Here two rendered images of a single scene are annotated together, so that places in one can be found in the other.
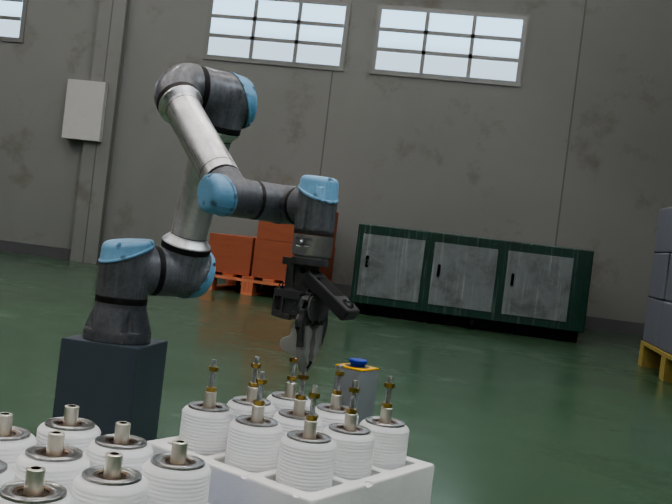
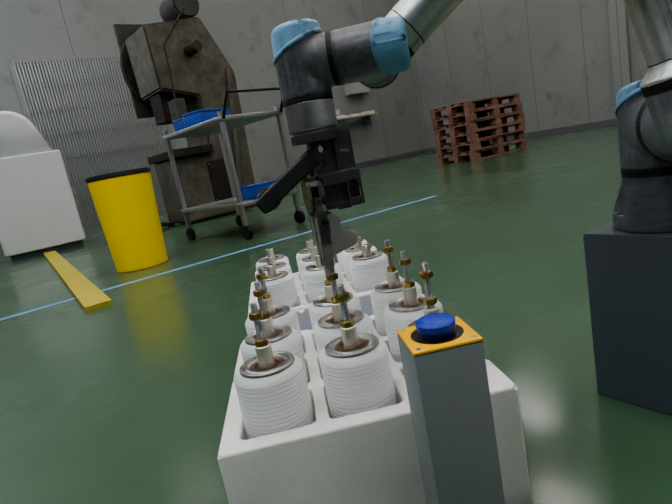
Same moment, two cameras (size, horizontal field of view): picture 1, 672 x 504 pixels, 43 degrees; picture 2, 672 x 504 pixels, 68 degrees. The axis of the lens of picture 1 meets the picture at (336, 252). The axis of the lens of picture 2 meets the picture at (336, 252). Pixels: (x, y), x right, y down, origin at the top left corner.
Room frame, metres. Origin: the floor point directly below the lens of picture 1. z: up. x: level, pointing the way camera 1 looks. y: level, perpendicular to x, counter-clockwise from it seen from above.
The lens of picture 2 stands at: (2.17, -0.45, 0.51)
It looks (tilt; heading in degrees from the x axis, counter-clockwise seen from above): 11 degrees down; 139
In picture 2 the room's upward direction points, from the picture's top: 11 degrees counter-clockwise
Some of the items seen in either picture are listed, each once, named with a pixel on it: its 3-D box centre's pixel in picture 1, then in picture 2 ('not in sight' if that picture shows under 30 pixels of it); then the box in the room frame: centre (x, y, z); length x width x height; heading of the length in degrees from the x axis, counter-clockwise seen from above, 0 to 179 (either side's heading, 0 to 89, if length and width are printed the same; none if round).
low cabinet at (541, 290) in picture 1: (468, 279); not in sight; (7.43, -1.18, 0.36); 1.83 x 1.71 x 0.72; 81
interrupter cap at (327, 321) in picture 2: (298, 415); (340, 319); (1.58, 0.03, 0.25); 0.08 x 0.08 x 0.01
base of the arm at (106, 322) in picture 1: (119, 317); (663, 192); (1.93, 0.47, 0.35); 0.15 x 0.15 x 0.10
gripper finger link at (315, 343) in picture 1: (304, 345); (339, 241); (1.61, 0.04, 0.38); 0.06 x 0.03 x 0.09; 60
